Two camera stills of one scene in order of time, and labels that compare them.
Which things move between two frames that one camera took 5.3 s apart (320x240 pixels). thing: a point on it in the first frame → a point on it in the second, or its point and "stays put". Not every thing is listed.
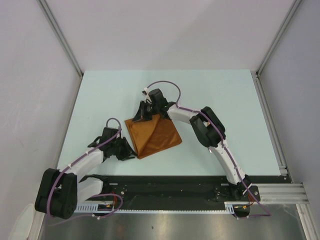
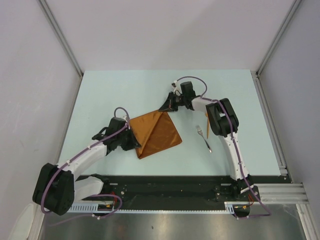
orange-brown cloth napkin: [149, 135] stays put
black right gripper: [140, 114] → [169, 105]
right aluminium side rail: [271, 124] stays put
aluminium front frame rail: [281, 193] stays put
